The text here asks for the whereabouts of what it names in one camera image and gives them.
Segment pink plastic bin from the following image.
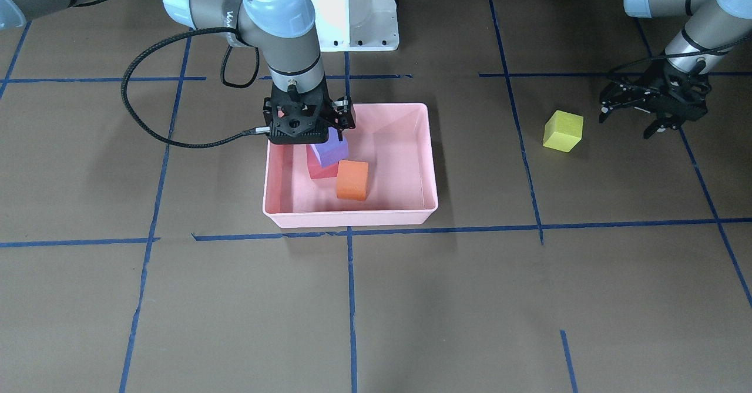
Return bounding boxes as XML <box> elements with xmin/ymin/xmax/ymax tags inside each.
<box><xmin>263</xmin><ymin>102</ymin><xmax>438</xmax><ymax>228</ymax></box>

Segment red foam block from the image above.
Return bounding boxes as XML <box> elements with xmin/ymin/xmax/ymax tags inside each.
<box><xmin>306</xmin><ymin>146</ymin><xmax>339</xmax><ymax>180</ymax></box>

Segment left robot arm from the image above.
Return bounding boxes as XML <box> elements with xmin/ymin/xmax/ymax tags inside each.
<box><xmin>599</xmin><ymin>0</ymin><xmax>751</xmax><ymax>139</ymax></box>

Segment white camera post base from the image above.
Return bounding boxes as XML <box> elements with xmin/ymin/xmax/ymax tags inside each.
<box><xmin>311</xmin><ymin>0</ymin><xmax>400</xmax><ymax>52</ymax></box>

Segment purple foam block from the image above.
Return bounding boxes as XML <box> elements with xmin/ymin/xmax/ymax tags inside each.
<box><xmin>308</xmin><ymin>127</ymin><xmax>349</xmax><ymax>167</ymax></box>

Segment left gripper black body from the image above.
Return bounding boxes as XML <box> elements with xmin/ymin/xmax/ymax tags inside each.
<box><xmin>643</xmin><ymin>58</ymin><xmax>712</xmax><ymax>122</ymax></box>

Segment orange foam block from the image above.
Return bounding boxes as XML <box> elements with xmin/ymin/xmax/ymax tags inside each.
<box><xmin>335</xmin><ymin>160</ymin><xmax>369</xmax><ymax>201</ymax></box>

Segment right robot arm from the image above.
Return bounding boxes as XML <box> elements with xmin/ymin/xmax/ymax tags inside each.
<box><xmin>2</xmin><ymin>0</ymin><xmax>355</xmax><ymax>149</ymax></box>

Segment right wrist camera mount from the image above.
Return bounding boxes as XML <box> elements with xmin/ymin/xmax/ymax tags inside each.
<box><xmin>263</xmin><ymin>98</ymin><xmax>330</xmax><ymax>146</ymax></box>

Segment yellow foam block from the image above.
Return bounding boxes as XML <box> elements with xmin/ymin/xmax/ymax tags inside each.
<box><xmin>542</xmin><ymin>110</ymin><xmax>585</xmax><ymax>153</ymax></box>

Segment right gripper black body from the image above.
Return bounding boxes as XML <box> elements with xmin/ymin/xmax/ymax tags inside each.
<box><xmin>271</xmin><ymin>79</ymin><xmax>333</xmax><ymax>117</ymax></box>

